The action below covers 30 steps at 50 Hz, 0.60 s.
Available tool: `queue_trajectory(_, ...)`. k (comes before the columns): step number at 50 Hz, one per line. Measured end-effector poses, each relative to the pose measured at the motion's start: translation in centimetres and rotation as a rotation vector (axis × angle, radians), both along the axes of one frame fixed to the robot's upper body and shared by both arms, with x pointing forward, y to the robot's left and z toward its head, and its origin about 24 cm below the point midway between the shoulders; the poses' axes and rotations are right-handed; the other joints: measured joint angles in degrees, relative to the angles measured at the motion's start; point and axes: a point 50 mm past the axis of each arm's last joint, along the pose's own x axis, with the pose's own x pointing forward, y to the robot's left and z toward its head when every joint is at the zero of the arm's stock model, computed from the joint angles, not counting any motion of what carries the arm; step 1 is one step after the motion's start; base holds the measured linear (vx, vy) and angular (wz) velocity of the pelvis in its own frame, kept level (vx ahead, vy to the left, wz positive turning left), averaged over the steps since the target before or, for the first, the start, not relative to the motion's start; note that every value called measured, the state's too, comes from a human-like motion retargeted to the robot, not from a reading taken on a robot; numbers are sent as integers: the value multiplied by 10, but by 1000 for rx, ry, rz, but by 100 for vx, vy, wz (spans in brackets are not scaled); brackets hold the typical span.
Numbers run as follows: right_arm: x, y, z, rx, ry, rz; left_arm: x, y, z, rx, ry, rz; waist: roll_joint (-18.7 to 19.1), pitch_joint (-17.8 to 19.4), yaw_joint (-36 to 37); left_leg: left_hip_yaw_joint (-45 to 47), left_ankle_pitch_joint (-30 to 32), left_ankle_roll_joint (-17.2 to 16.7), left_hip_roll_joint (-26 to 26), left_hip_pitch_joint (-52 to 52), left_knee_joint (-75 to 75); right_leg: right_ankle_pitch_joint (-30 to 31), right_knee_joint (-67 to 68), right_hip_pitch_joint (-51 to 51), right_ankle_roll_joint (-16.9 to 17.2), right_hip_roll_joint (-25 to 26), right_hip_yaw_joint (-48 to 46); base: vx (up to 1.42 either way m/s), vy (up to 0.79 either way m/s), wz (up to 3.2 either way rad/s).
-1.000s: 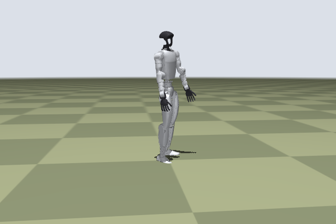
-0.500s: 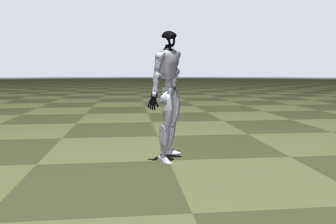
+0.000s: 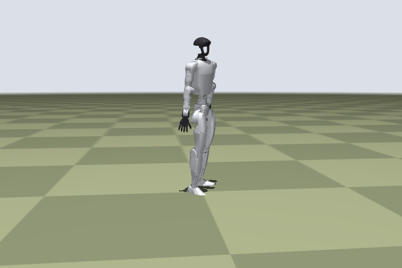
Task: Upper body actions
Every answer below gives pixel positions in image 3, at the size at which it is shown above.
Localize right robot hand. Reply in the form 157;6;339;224
178;111;192;132

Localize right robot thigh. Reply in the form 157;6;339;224
190;109;207;156

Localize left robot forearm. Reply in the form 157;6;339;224
206;89;215;106

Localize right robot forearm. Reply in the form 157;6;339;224
183;87;192;116

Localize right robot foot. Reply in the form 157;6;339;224
187;185;206;195

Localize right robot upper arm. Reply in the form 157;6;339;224
184;62;197;95

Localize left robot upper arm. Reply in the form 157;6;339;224
212;61;217;90

